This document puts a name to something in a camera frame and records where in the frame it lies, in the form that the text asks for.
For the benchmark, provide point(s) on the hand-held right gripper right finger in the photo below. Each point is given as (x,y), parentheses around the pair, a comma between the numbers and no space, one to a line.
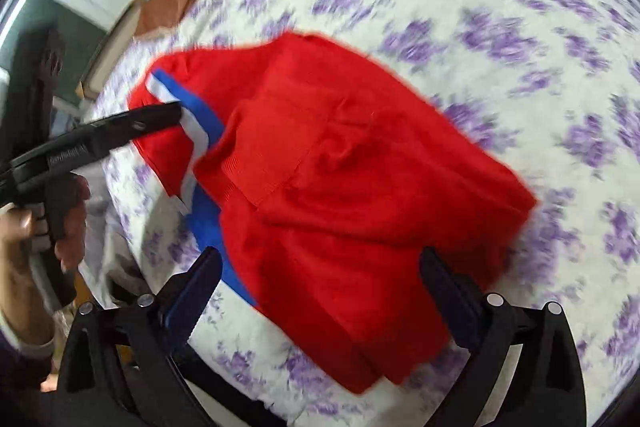
(447,302)

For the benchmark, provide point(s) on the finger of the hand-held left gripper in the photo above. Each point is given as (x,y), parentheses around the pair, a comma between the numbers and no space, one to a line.
(145,122)

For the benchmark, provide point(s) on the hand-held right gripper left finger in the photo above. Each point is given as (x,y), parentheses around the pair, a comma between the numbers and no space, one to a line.
(187,302)

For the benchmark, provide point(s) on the red pants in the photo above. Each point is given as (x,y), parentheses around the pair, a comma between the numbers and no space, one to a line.
(350,187)

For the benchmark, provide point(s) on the person's left forearm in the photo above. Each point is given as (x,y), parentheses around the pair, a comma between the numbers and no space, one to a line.
(20,372)

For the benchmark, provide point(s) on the person's left hand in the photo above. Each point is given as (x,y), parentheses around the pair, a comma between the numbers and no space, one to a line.
(15,252)

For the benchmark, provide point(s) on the grey cloth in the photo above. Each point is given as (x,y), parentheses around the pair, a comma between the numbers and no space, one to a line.
(107,232)

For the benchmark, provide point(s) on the beige ledge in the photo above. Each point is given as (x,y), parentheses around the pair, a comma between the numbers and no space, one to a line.
(112,47)

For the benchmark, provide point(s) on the window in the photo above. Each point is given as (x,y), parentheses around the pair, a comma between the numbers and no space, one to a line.
(75,32)

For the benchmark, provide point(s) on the purple floral bed sheet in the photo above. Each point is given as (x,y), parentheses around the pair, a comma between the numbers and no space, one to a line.
(500,7)

